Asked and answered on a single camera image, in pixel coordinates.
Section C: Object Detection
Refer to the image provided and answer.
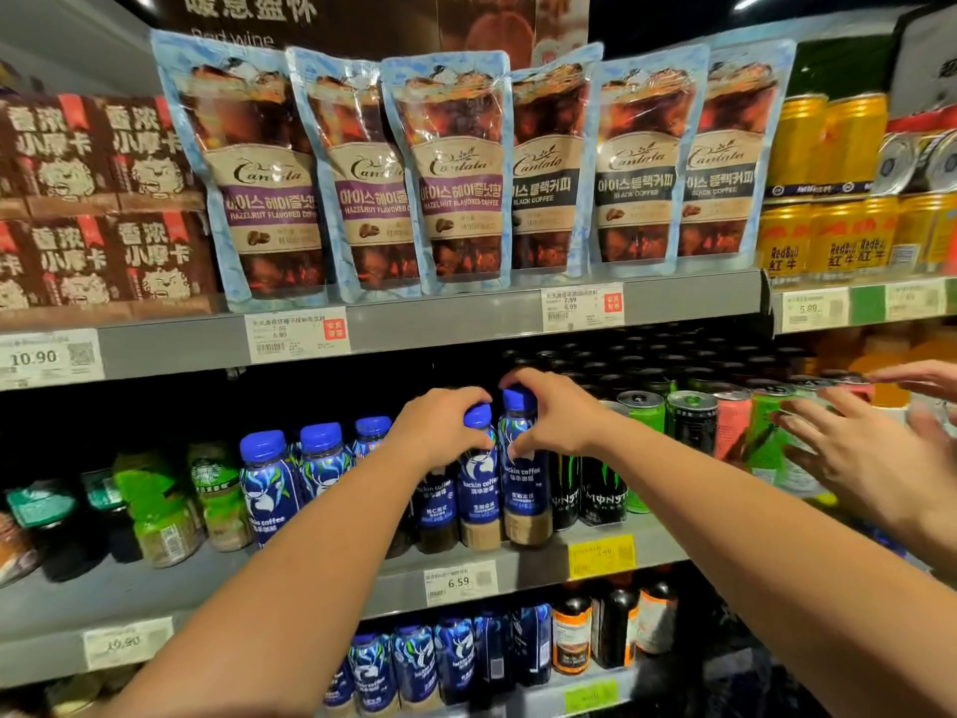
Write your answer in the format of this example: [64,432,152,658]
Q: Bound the person's right hand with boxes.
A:
[498,368,623,461]

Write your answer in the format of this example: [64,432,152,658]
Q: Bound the person's left hand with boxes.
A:
[384,387,495,476]

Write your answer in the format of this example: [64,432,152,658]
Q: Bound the blue-cap deer-print coffee bottle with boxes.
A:
[456,403,503,551]
[497,386,555,548]

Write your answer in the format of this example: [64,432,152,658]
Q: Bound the person's right forearm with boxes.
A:
[591,424,957,718]

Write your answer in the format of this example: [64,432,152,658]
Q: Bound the person's left forearm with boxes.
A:
[105,444,435,718]

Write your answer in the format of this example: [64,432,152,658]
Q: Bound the black energy drink can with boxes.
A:
[665,390,719,458]
[579,456,630,529]
[549,450,584,533]

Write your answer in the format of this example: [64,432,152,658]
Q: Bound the green energy drink can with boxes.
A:
[745,379,795,487]
[616,390,668,515]

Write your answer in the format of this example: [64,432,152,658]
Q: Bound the yellow price tag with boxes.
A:
[567,534,638,581]

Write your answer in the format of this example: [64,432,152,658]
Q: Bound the white price tag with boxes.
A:
[781,287,851,335]
[540,282,626,334]
[0,329,106,391]
[423,559,499,608]
[244,306,351,364]
[83,616,175,672]
[885,279,948,323]

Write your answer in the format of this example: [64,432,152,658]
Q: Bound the rows of dark cans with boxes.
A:
[499,325,812,400]

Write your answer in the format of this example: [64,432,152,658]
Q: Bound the row of blue-cap bottles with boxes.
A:
[239,416,459,555]

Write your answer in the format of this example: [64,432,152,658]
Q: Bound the orange label dark bottle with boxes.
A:
[551,581,594,677]

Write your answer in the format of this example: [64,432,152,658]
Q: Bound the pink energy drink can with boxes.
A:
[709,382,755,466]

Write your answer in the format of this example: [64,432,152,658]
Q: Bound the dark glass bottle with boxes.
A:
[636,566,680,657]
[590,574,641,671]

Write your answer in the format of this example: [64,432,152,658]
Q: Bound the row of dark blue bottles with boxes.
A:
[323,601,554,717]

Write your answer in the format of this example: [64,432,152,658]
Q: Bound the green-lid glass coffee bottle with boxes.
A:
[81,468,145,565]
[187,441,254,554]
[6,480,89,582]
[114,452,204,569]

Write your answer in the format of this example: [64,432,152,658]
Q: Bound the green shelf tag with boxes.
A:
[849,284,888,327]
[564,678,620,716]

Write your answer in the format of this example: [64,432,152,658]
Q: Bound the pale energy drink can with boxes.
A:
[775,375,874,498]

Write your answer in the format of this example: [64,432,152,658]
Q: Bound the black label coffee pouch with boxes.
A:
[676,38,797,271]
[510,42,605,279]
[591,44,710,279]

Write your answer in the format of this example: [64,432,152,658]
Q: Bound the purple label coffee pouch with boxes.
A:
[287,46,423,303]
[150,29,330,313]
[380,50,514,296]

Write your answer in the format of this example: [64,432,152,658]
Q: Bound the brown coffee box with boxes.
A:
[0,95,113,217]
[111,210,222,315]
[93,95,204,211]
[30,215,134,316]
[0,220,46,316]

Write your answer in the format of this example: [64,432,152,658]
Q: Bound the row of orange juice bottles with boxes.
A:
[811,327,957,410]

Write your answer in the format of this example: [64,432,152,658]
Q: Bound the stack of gold drink cans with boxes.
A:
[755,93,957,286]

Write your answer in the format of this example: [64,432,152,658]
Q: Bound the dark poster sign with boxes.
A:
[159,0,593,66]

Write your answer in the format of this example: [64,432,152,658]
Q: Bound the brown glass jar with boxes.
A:
[0,508,42,589]

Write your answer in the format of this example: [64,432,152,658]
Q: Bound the gold-lid jar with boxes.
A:
[43,671,104,718]

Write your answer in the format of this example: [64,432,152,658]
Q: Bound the green carton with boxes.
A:
[787,35,897,99]

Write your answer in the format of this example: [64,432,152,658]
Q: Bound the white bag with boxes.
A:
[888,5,957,119]

